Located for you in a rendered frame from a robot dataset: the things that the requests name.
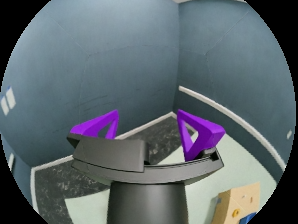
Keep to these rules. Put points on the blue open-top tray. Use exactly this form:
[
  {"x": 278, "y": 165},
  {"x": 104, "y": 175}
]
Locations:
[{"x": 245, "y": 219}]

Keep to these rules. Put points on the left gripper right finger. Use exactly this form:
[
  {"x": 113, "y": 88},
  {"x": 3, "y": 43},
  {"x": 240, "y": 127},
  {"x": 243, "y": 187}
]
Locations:
[{"x": 209, "y": 134}]

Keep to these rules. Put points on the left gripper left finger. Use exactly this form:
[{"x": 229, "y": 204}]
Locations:
[{"x": 90, "y": 128}]

